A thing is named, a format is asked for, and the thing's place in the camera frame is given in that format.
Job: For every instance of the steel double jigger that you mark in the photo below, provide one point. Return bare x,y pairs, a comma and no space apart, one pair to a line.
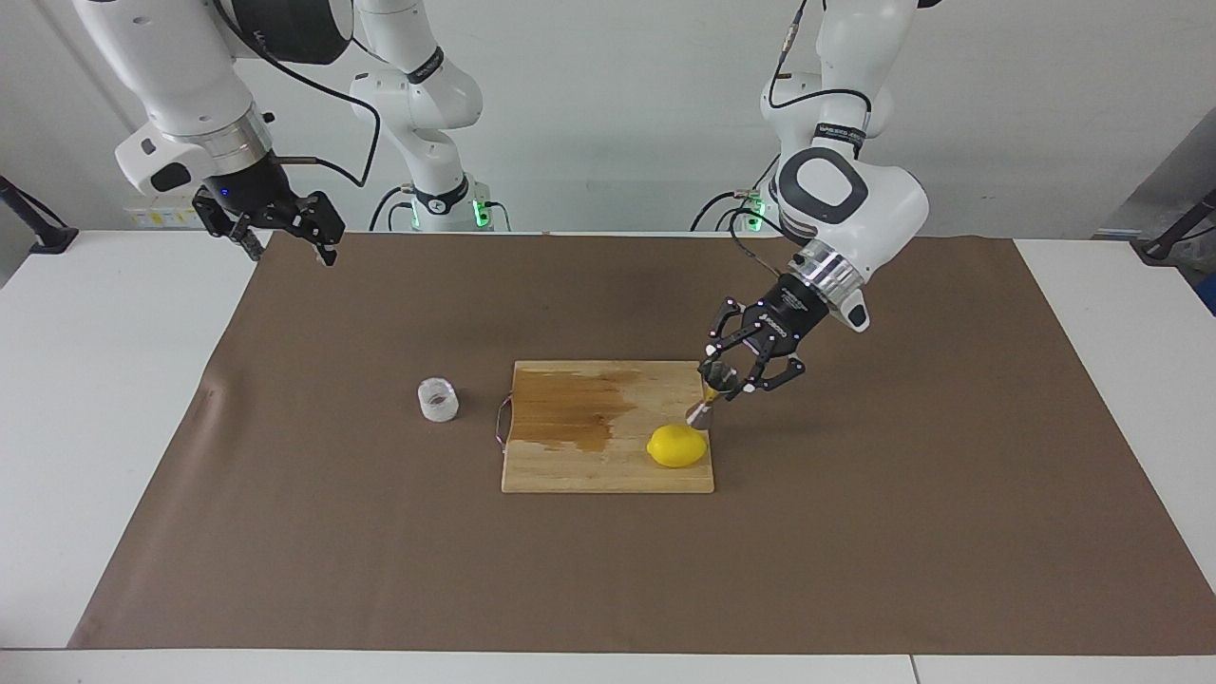
701,413

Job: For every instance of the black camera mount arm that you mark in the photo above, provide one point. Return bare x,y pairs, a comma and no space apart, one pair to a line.
52,237
1159,252

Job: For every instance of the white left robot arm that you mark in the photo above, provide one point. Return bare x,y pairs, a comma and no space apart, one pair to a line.
855,190

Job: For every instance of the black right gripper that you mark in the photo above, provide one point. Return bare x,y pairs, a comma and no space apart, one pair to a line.
247,190

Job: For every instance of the brown paper table mat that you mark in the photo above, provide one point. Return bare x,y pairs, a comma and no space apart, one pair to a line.
855,551

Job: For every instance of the white wall power strip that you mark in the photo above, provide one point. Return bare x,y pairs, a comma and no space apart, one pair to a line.
157,217

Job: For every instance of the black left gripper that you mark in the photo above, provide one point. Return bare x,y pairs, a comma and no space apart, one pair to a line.
788,313

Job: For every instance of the blue object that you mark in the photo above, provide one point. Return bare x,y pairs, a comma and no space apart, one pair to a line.
1209,294

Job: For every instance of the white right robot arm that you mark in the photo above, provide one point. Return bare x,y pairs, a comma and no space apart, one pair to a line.
171,76

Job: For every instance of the wooden cutting board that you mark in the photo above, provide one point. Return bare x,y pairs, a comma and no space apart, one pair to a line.
589,470

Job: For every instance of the yellow lemon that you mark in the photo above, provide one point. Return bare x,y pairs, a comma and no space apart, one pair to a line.
677,446

